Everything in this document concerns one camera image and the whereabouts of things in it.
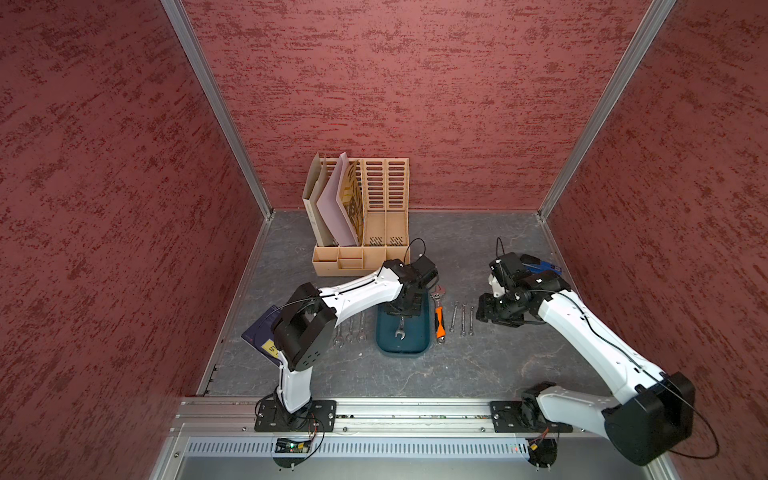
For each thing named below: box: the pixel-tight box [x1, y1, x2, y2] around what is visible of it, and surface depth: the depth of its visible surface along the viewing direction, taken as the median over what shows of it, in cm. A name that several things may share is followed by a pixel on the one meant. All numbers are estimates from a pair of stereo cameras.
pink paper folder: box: [316, 152, 361, 247], surface depth 92 cm
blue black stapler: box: [520, 254, 563, 275], surface depth 103 cm
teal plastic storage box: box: [376, 289, 431, 354], surface depth 89 cm
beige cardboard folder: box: [302, 152, 336, 247], surface depth 89 cm
